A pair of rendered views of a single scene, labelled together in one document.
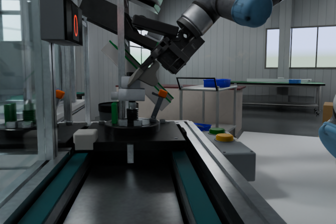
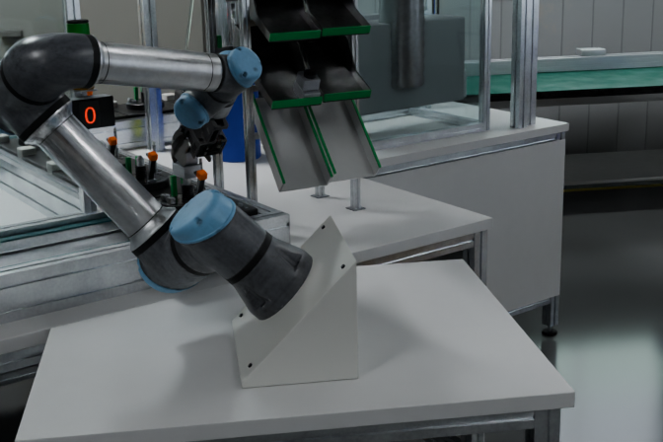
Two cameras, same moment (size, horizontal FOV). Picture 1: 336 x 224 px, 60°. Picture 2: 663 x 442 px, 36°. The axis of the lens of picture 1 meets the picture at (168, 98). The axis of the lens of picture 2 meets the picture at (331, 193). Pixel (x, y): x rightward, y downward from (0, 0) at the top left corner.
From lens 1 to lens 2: 2.16 m
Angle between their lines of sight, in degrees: 59
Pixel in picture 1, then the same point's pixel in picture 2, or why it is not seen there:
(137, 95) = (181, 172)
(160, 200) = not seen: hidden behind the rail
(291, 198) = (188, 307)
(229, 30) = not seen: outside the picture
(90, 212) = (52, 250)
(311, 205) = (179, 314)
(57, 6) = not seen: hidden behind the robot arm
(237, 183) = (80, 256)
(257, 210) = (43, 264)
